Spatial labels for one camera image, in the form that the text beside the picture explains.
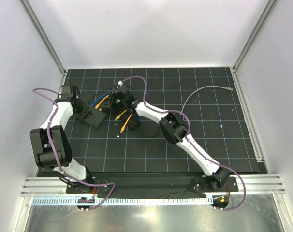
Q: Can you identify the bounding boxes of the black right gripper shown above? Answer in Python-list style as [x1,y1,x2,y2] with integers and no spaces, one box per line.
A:
[100,92,126,114]

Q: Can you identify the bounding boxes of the black network switch box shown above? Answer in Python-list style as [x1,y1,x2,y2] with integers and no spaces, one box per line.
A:
[81,108,106,128]

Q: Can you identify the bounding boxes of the grey ethernet cable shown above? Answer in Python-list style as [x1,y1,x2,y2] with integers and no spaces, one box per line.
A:
[180,86,234,113]

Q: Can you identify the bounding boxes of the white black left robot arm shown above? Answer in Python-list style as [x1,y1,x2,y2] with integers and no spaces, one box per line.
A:
[30,101,94,193]

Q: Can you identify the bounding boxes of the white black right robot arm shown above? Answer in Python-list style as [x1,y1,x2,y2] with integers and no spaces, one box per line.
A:
[104,91,230,191]

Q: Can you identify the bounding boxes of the black power adapter brick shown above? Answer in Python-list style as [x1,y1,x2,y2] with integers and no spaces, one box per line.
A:
[120,113,140,129]

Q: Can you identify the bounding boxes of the black grid cutting mat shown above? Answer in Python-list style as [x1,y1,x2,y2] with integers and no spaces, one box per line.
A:
[65,67,262,175]

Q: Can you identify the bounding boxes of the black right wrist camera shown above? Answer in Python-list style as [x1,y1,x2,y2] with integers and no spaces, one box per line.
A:
[116,86,132,98]

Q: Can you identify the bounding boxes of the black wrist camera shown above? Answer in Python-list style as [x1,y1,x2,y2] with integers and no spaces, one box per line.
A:
[116,86,132,98]
[59,84,80,100]

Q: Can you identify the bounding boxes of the yellow ethernet cable inner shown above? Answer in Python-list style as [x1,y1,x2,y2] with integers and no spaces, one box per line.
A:
[98,106,130,121]

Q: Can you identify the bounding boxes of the yellow ethernet cable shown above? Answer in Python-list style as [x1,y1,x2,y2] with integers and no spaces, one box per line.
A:
[95,95,135,134]
[98,106,130,121]

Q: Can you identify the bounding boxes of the blue ethernet cable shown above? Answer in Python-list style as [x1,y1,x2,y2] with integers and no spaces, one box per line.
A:
[90,91,144,120]

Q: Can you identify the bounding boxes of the yellow ethernet cable outer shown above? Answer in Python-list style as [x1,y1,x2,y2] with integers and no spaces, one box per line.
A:
[95,95,135,134]

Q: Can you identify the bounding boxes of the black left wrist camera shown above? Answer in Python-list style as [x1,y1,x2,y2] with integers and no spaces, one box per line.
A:
[59,84,80,100]

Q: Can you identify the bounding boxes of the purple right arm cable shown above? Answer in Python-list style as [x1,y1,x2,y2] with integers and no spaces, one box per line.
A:
[122,76,247,211]

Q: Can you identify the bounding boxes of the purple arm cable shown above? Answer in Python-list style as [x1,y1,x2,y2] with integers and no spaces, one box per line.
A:
[122,76,247,211]
[32,87,116,210]

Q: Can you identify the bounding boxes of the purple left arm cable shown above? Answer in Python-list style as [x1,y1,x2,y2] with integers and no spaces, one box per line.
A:
[32,87,116,210]

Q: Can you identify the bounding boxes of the aluminium front frame rail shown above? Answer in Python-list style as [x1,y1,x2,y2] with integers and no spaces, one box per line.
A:
[20,174,285,196]

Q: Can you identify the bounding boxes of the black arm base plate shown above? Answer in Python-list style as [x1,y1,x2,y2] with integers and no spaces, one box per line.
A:
[65,175,239,194]

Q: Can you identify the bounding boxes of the white slotted cable duct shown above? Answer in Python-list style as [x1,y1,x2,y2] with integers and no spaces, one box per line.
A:
[32,195,213,207]

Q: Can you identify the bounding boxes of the left aluminium corner post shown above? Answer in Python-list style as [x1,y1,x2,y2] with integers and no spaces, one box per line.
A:
[19,0,66,76]

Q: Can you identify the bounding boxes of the aluminium corner post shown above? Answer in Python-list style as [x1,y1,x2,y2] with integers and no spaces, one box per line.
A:
[232,0,279,71]
[19,0,66,76]

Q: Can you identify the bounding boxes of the right aluminium corner post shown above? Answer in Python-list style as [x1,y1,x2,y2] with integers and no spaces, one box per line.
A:
[232,0,279,71]

